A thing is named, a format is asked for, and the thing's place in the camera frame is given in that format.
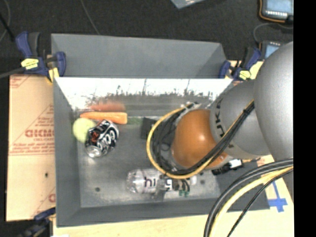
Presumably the black flat square block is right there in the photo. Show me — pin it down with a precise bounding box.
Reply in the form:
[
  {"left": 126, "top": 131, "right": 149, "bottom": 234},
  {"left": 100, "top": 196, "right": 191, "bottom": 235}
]
[{"left": 140, "top": 117, "right": 159, "bottom": 140}]

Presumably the crushed black drink can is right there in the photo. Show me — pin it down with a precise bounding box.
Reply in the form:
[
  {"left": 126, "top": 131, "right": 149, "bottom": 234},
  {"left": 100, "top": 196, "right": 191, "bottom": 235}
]
[{"left": 84, "top": 119, "right": 120, "bottom": 158}]

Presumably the grey metal bin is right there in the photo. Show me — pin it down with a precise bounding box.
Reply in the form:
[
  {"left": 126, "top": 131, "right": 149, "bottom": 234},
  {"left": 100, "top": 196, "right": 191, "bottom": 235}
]
[{"left": 50, "top": 33, "right": 270, "bottom": 227}]

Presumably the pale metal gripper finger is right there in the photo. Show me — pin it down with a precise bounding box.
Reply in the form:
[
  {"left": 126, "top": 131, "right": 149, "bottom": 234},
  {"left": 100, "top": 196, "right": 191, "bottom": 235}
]
[{"left": 154, "top": 181, "right": 169, "bottom": 201}]

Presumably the black cylinder on white bracket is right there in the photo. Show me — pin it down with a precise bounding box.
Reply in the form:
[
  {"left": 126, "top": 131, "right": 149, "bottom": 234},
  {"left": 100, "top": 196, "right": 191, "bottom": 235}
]
[{"left": 211, "top": 158, "right": 244, "bottom": 175}]

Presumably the orange toy carrot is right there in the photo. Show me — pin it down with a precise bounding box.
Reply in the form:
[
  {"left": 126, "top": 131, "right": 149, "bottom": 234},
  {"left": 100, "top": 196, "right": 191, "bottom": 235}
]
[{"left": 79, "top": 111, "right": 143, "bottom": 125}]

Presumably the yellow-green ball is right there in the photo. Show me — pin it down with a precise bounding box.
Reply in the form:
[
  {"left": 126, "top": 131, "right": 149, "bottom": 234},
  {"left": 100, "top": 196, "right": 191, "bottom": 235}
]
[{"left": 72, "top": 117, "right": 97, "bottom": 143}]

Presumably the brown cardboard board, red print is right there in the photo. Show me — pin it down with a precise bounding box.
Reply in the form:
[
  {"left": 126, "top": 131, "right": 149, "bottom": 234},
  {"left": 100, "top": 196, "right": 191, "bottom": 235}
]
[{"left": 5, "top": 74, "right": 57, "bottom": 222}]

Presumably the clear plastic bottle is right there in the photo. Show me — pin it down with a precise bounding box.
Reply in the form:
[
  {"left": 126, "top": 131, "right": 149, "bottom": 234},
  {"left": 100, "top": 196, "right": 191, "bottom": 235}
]
[{"left": 126, "top": 168, "right": 198, "bottom": 195}]

